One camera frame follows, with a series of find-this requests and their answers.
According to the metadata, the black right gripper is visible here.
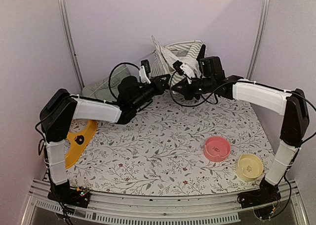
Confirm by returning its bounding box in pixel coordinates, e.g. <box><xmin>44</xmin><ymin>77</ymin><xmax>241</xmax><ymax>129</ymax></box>
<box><xmin>172</xmin><ymin>77</ymin><xmax>215</xmax><ymax>100</ymax></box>

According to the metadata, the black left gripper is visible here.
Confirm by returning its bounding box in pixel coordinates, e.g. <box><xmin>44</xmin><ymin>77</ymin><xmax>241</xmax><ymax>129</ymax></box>
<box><xmin>132</xmin><ymin>74</ymin><xmax>171</xmax><ymax>111</ymax></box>

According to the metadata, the green striped pet tent fabric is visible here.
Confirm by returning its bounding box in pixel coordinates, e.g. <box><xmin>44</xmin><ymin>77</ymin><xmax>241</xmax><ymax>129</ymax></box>
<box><xmin>150</xmin><ymin>37</ymin><xmax>206</xmax><ymax>86</ymax></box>

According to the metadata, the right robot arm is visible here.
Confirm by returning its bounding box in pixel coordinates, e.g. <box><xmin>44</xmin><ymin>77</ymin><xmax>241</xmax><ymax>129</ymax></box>
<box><xmin>171</xmin><ymin>57</ymin><xmax>313</xmax><ymax>203</ymax></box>

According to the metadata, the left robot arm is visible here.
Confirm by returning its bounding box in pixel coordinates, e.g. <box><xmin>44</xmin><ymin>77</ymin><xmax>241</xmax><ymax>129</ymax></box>
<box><xmin>35</xmin><ymin>74</ymin><xmax>170</xmax><ymax>202</ymax></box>

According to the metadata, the pink pet bowl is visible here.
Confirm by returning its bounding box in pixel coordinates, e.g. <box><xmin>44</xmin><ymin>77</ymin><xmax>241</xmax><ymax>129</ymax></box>
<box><xmin>203</xmin><ymin>136</ymin><xmax>231</xmax><ymax>162</ymax></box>

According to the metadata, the cream pet bowl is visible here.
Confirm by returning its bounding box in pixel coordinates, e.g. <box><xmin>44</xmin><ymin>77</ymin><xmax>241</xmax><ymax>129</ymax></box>
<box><xmin>236</xmin><ymin>154</ymin><xmax>264</xmax><ymax>182</ymax></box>

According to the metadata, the green checkered cushion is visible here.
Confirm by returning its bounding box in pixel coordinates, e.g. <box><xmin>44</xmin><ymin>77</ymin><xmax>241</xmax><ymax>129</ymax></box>
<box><xmin>82</xmin><ymin>65</ymin><xmax>131</xmax><ymax>102</ymax></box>

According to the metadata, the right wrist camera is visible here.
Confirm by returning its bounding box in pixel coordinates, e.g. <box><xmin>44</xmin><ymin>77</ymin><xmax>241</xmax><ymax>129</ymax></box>
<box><xmin>173</xmin><ymin>59</ymin><xmax>199</xmax><ymax>84</ymax></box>

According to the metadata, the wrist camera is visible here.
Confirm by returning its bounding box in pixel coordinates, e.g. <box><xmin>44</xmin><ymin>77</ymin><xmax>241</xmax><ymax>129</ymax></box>
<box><xmin>173</xmin><ymin>59</ymin><xmax>199</xmax><ymax>84</ymax></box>
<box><xmin>139</xmin><ymin>59</ymin><xmax>151</xmax><ymax>84</ymax></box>

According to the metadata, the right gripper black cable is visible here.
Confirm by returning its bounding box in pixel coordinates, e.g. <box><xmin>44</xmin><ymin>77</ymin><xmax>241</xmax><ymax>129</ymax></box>
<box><xmin>169</xmin><ymin>70</ymin><xmax>235</xmax><ymax>107</ymax></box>

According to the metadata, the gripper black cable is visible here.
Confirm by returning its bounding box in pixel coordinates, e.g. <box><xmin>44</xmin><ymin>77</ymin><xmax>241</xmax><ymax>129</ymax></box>
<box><xmin>169</xmin><ymin>70</ymin><xmax>235</xmax><ymax>107</ymax></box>
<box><xmin>108</xmin><ymin>62</ymin><xmax>141</xmax><ymax>99</ymax></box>

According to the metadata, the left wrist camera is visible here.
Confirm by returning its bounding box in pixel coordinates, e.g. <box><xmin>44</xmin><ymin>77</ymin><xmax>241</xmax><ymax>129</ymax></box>
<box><xmin>139</xmin><ymin>59</ymin><xmax>151</xmax><ymax>84</ymax></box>

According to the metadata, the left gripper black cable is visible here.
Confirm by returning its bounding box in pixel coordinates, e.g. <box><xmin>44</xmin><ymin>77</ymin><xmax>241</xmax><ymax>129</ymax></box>
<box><xmin>108</xmin><ymin>62</ymin><xmax>141</xmax><ymax>99</ymax></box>

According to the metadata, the right aluminium corner post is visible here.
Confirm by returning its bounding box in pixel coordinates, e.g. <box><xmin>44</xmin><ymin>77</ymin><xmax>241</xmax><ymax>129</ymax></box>
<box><xmin>246</xmin><ymin>0</ymin><xmax>270</xmax><ymax>79</ymax></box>

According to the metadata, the aluminium corner post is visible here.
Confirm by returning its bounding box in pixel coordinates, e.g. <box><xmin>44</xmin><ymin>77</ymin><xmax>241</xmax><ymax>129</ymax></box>
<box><xmin>57</xmin><ymin>0</ymin><xmax>84</xmax><ymax>90</ymax></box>
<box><xmin>246</xmin><ymin>0</ymin><xmax>270</xmax><ymax>79</ymax></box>

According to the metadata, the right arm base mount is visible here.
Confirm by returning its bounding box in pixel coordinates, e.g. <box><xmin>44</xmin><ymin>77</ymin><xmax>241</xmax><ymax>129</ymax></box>
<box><xmin>237</xmin><ymin>178</ymin><xmax>281</xmax><ymax>208</ymax></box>

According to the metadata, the left aluminium corner post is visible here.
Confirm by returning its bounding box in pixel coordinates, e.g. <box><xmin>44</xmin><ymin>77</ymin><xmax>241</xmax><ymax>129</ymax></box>
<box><xmin>57</xmin><ymin>0</ymin><xmax>84</xmax><ymax>90</ymax></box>

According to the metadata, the front aluminium rail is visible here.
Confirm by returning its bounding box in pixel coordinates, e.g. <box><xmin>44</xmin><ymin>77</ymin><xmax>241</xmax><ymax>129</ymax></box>
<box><xmin>22</xmin><ymin>180</ymin><xmax>309</xmax><ymax>225</ymax></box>

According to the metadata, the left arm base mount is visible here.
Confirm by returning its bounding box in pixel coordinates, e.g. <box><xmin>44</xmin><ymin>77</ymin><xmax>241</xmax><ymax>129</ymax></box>
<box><xmin>47</xmin><ymin>181</ymin><xmax>90</xmax><ymax>208</ymax></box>

